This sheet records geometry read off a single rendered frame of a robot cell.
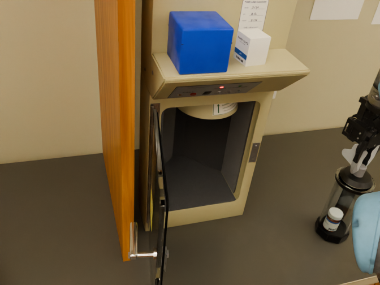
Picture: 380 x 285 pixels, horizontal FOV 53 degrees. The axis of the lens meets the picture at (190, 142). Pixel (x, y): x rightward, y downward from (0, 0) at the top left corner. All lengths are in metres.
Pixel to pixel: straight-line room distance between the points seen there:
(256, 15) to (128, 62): 0.31
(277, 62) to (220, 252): 0.58
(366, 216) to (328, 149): 1.09
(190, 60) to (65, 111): 0.73
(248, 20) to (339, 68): 0.87
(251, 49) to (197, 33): 0.14
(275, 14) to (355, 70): 0.90
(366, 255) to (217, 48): 0.43
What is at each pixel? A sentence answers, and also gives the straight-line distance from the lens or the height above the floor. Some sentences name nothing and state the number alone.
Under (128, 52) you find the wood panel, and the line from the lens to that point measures 0.71.
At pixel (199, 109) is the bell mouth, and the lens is 0.96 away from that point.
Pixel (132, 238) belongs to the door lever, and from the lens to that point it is 0.81.
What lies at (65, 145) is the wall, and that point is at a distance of 1.45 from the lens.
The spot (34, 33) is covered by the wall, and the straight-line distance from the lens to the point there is 1.25.
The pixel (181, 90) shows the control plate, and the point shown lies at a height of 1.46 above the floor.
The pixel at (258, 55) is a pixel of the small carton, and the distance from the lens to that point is 0.81.
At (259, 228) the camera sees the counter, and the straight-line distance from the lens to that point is 1.23.
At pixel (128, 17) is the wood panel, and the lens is 0.69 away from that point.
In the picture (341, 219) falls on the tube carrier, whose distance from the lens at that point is 1.21.
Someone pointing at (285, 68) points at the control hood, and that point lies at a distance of 0.83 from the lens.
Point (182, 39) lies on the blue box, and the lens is 0.70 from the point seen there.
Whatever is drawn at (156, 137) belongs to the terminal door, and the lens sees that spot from 0.76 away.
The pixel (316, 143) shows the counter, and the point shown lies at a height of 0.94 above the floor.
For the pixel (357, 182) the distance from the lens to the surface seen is 1.13.
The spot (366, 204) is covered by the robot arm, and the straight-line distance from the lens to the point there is 0.60.
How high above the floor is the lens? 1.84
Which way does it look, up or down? 36 degrees down
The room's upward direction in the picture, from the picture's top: 7 degrees clockwise
